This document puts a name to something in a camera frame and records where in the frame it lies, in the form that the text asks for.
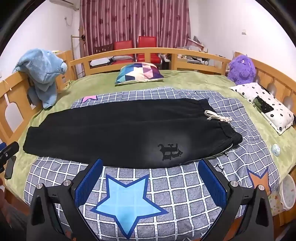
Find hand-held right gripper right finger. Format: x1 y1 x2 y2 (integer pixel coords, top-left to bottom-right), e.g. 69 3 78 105
198 159 274 241

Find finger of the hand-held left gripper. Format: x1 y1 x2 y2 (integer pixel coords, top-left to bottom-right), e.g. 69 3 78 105
0 141 20 161
4 156 17 179

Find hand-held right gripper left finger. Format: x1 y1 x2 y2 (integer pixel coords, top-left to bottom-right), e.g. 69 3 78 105
27 158 109 241

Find black pants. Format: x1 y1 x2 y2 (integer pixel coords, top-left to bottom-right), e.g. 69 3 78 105
23 97 243 168

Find grey checked star blanket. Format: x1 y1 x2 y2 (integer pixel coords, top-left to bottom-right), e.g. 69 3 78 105
24 86 280 241

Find white basket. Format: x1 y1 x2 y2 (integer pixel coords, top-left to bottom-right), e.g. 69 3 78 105
279 174 296 209

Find dark green cloth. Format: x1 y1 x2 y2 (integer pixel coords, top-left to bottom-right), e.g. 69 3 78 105
252 97 274 114

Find white flower print pillow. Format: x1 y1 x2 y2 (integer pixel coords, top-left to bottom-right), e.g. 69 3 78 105
229 82 295 135

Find green bed sheet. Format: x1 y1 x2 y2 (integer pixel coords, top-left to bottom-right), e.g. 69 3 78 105
3 70 296 200

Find purple plush toy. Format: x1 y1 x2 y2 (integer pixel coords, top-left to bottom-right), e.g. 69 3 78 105
227 54 256 86

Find geometric patterned pillow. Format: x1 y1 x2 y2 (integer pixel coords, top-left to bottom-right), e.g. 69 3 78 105
115 62 165 86

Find wooden coat rack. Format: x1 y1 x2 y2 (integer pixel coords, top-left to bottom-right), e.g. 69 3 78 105
70 34 87 77

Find dark wooden chair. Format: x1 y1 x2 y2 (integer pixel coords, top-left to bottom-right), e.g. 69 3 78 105
94 44 115 56

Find pile of household clutter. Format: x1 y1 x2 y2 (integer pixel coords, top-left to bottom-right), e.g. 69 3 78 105
177 36 211 65

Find red chair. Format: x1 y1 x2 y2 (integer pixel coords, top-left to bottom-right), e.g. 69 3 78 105
113 40 135 63
137 36 162 65

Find white air conditioner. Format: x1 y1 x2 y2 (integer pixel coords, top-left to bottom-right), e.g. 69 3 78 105
55 0 80 11

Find red striped curtain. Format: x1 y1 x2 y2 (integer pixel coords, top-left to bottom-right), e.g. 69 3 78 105
79 0 192 56

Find wooden bed frame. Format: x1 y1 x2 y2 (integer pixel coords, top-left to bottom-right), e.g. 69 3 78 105
0 47 296 232

